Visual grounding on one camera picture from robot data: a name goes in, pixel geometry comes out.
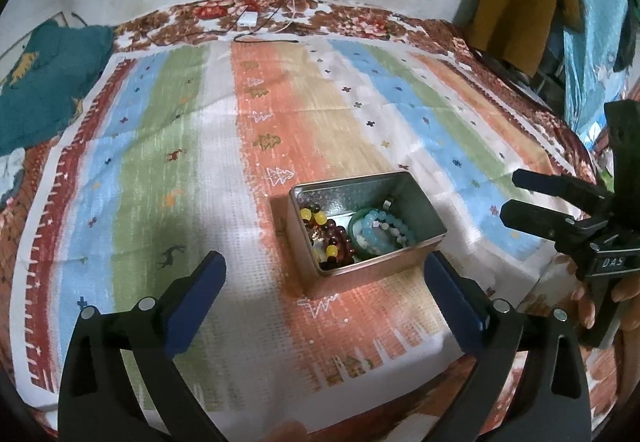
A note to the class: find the person's right hand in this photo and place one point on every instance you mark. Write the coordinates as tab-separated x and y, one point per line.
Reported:
631	347

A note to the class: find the metal tin box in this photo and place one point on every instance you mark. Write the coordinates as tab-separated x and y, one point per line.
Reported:
380	272

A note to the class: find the light blue printed cloth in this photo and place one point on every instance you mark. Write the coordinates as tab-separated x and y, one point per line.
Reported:
595	22

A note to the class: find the teal cloth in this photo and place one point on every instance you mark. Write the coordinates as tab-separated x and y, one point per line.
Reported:
45	82

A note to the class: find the white charger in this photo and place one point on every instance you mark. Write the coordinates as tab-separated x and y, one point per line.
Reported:
246	19

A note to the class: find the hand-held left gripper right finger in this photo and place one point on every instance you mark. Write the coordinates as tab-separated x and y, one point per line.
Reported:
457	307

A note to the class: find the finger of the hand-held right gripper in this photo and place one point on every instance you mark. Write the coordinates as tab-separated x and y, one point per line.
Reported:
540	219
560	186

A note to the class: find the striped patterned mat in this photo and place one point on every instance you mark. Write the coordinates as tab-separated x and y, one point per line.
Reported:
150	172

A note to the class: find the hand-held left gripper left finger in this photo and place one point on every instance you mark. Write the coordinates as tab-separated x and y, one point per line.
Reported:
192	302

